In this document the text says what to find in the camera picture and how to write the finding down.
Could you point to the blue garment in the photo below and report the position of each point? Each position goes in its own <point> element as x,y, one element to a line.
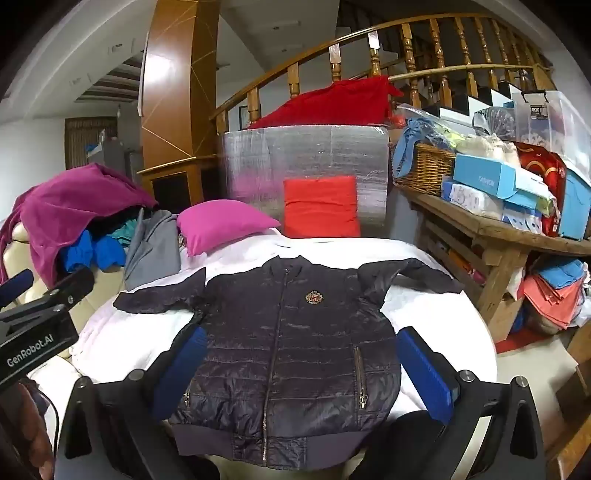
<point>78,256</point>

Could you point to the light blue storage box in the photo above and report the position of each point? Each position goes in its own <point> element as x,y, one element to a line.
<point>577,207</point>

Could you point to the pile of clothes on chair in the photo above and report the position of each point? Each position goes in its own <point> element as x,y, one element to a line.
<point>69,198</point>

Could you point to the wooden bench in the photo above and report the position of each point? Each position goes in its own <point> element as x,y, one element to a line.
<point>498,230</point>

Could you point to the person's left hand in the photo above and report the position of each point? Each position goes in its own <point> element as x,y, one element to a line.
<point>23,438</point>

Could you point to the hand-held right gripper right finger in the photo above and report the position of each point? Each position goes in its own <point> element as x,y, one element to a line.
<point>425,374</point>

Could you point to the wooden lattice door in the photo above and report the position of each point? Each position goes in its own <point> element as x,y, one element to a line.
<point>85,138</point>

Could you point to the magenta pillow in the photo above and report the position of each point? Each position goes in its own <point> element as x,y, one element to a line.
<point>217,226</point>

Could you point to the clear plastic bag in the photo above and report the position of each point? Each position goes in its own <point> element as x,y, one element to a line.
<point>496,121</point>

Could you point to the staircase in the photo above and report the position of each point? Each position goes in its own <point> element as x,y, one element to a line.
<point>480,101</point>

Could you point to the blue shoe box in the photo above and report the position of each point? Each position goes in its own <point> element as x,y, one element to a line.
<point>485,177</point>

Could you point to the wooden column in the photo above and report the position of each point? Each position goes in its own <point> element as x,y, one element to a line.
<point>180,92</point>

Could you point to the silver foil insulation board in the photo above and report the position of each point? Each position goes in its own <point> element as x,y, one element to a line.
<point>258,161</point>

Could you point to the blue folded cloth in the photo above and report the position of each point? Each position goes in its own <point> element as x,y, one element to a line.
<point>558,274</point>

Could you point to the red cloth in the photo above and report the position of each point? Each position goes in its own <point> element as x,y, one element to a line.
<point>332,104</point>

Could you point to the red pillow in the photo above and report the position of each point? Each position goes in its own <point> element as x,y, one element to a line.
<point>321,207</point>

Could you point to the wooden stair railing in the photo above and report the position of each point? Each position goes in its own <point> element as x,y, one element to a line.
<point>335,60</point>

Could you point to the white fleece blanket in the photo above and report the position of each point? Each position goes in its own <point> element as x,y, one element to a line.
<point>138,332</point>

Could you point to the clear plastic storage box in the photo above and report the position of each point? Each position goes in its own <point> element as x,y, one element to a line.
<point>563,124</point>

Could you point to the teal garment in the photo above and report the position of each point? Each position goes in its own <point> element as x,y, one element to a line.
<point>122,230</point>

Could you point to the grey garment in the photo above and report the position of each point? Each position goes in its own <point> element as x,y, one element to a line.
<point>152,249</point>

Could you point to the black quilted jacket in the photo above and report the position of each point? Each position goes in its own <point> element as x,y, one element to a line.
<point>277,346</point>

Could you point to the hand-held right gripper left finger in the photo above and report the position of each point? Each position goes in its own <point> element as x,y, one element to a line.
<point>180,369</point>

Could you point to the cardboard box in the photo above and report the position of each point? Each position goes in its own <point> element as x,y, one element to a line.
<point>572,392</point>

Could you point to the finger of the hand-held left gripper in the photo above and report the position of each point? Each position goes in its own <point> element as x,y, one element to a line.
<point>74,284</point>
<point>16,288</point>

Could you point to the cream sofa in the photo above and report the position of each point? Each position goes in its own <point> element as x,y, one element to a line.
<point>104,286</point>

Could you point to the wicker basket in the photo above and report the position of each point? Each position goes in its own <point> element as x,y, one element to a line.
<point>425,170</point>

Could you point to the cream knit cloth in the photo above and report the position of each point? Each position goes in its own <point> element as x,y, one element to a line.
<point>485,147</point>

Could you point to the white floral box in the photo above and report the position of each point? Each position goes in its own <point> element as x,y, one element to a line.
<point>471,198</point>

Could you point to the orange folded cloth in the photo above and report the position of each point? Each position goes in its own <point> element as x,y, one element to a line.
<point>549,304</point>

